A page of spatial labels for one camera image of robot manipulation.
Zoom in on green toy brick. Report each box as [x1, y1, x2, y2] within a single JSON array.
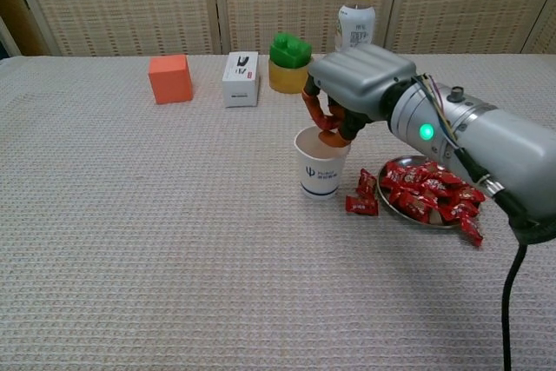
[[268, 32, 314, 70]]

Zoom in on yellow tape roll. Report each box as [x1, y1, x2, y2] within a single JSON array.
[[268, 56, 315, 95]]

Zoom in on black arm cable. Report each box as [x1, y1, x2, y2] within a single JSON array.
[[501, 242, 529, 371]]

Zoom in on white bottle yellow cap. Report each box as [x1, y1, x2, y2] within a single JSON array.
[[334, 0, 377, 54]]

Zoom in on beige woven tablecloth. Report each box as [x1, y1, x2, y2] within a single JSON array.
[[0, 54, 556, 371]]

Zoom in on white paper cup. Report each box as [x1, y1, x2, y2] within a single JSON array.
[[294, 125, 352, 202]]

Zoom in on orange cube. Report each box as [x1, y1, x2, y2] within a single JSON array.
[[148, 54, 194, 106]]

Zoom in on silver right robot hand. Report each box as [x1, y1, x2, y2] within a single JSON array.
[[302, 43, 418, 149]]

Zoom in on red candy pile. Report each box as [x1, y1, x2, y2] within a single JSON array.
[[381, 160, 487, 227]]

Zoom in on white stapler box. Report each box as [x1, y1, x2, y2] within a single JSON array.
[[222, 51, 261, 109]]

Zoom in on round metal plate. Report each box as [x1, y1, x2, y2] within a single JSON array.
[[375, 154, 468, 229]]

